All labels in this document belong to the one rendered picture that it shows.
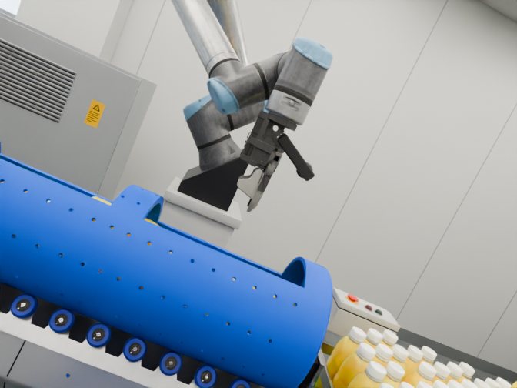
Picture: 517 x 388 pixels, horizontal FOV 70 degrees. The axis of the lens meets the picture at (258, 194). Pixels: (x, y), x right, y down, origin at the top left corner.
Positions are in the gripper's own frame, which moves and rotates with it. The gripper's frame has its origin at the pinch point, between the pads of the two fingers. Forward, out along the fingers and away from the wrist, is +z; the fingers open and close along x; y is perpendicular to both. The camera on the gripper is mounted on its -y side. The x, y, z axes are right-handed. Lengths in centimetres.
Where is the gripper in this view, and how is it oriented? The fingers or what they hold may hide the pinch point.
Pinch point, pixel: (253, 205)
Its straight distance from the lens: 83.0
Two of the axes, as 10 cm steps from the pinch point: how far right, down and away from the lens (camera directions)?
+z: -4.2, 9.0, 1.4
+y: -9.1, -4.1, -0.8
